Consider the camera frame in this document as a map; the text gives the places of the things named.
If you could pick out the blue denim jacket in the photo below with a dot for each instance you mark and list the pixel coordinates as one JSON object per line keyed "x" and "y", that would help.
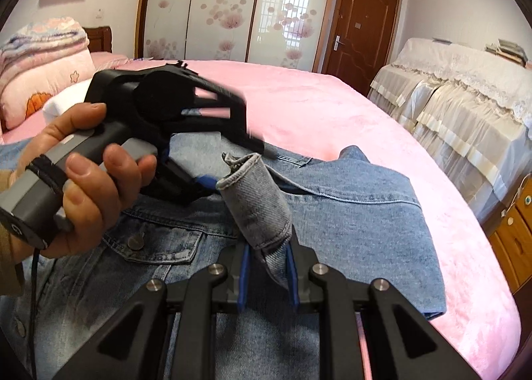
{"x": 353, "y": 217}

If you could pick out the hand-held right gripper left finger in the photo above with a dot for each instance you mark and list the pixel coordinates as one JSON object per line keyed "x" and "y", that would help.
{"x": 243, "y": 276}

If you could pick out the stack of books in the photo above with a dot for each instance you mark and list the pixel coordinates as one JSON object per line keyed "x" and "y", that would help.
{"x": 507, "y": 51}

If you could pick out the floral sliding-door wardrobe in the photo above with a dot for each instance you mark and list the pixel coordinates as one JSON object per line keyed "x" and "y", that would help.
{"x": 216, "y": 10}

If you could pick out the brown wooden door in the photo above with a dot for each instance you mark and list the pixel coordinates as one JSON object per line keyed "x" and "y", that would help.
{"x": 365, "y": 30}

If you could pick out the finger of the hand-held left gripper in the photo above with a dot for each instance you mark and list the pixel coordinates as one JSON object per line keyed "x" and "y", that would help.
{"x": 205, "y": 182}
{"x": 239, "y": 114}

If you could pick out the white folded cloth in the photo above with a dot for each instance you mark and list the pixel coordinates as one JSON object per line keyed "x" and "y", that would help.
{"x": 62, "y": 107}

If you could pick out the white wall socket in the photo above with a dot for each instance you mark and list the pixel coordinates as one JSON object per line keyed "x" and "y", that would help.
{"x": 99, "y": 14}

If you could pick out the striped floral folded quilt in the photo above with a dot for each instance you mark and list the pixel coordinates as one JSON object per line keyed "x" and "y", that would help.
{"x": 45, "y": 37}

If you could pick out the pink cartoon print quilt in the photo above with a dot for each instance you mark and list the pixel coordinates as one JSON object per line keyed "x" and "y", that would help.
{"x": 41, "y": 84}

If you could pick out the wooden drawer cabinet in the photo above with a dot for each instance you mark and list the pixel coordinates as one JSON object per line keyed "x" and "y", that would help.
{"x": 515, "y": 238}

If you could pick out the white lace-covered furniture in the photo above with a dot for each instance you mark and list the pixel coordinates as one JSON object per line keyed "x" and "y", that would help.
{"x": 457, "y": 114}

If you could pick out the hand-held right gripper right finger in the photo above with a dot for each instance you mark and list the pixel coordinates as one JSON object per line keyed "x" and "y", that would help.
{"x": 293, "y": 280}

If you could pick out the person's left hand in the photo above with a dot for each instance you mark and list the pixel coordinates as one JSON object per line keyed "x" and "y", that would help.
{"x": 104, "y": 197}

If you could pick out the pink bed blanket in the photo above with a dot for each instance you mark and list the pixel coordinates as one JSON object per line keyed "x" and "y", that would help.
{"x": 311, "y": 114}

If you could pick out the wooden headboard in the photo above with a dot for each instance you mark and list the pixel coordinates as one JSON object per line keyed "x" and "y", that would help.
{"x": 99, "y": 39}

